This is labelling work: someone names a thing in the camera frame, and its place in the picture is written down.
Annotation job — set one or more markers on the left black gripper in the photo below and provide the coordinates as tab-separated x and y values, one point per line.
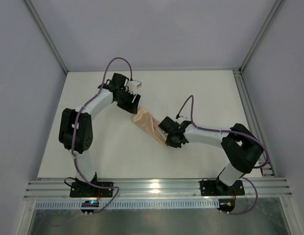
129	101

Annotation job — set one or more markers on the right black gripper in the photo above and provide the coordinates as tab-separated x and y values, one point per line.
170	130

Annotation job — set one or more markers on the peach satin cloth napkin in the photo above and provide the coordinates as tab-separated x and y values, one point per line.
147	123

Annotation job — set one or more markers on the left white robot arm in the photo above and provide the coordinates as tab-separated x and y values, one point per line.
76	132

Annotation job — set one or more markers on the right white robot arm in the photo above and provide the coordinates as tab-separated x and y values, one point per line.
238	143

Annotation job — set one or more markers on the right controller board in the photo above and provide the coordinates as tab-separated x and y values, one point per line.
226	205

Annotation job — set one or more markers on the controller board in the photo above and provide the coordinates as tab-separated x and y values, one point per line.
88	207
226	205

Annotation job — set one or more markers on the left controller board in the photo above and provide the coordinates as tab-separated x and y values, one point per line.
88	207

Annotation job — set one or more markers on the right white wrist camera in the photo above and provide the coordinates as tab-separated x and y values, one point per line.
181	119

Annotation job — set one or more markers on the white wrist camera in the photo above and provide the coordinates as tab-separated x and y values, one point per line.
134	85
181	119

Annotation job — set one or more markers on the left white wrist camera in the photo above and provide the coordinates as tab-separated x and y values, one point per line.
134	85

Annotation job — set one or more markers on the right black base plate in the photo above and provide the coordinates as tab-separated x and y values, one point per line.
213	188

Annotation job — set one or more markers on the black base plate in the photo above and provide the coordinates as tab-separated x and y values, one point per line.
81	189
213	188

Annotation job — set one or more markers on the slotted cable duct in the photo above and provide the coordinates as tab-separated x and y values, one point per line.
131	204

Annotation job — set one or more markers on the right side aluminium rail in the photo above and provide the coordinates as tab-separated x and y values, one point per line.
266	169

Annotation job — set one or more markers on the aluminium rail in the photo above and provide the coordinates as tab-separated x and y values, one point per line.
157	188
266	169

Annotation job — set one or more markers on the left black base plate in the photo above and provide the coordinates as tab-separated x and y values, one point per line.
81	189

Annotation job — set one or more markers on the front aluminium rail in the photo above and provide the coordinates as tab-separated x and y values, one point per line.
157	188

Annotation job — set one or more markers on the left aluminium frame post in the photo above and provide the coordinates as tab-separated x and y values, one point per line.
45	34

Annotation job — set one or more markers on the aluminium frame post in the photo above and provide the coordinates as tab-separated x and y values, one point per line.
266	25
45	34

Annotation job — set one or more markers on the right aluminium frame post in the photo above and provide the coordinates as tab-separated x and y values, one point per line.
266	25

